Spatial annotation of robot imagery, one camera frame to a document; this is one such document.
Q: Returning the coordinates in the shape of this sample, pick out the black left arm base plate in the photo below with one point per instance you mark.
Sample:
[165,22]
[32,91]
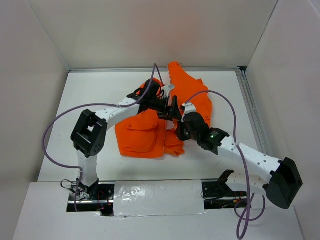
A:
[101,201]

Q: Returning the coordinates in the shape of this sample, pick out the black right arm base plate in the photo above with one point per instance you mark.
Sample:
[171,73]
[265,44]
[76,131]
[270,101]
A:
[217,195]

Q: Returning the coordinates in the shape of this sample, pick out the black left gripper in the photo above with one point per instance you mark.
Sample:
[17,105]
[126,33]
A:
[175,113]

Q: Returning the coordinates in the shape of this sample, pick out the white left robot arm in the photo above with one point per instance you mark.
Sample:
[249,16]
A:
[89,133]

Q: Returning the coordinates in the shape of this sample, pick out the orange jacket with pink lining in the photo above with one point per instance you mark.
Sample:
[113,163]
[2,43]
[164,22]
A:
[147,136]

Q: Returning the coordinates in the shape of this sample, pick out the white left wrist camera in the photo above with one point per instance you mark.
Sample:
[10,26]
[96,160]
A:
[166,89]

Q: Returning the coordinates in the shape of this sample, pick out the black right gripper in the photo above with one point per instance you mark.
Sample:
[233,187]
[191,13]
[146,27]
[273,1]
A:
[179,131]

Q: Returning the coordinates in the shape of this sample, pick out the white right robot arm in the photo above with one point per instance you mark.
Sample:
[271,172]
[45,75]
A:
[278,179]

